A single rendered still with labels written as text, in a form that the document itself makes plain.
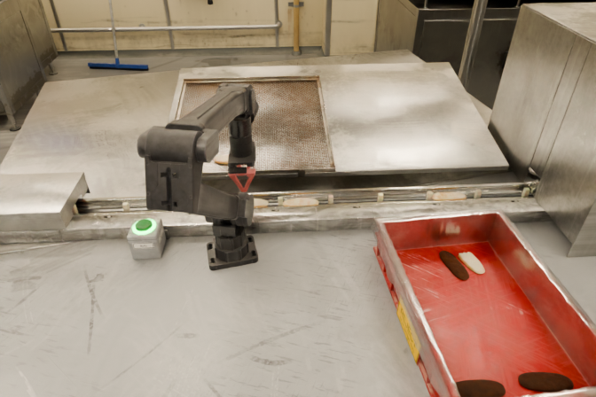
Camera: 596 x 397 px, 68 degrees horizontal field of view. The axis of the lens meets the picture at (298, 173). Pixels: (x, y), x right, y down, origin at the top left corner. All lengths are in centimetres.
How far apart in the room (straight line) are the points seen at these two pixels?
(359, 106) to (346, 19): 307
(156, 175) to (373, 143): 86
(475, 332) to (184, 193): 66
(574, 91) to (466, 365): 69
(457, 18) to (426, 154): 163
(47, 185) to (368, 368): 93
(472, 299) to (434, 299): 9
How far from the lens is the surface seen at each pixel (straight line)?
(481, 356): 101
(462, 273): 113
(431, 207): 125
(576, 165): 124
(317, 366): 94
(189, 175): 68
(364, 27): 465
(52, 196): 131
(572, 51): 127
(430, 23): 288
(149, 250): 115
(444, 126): 154
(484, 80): 316
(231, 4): 481
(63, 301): 115
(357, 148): 139
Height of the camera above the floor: 161
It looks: 34 degrees down
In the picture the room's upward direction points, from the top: straight up
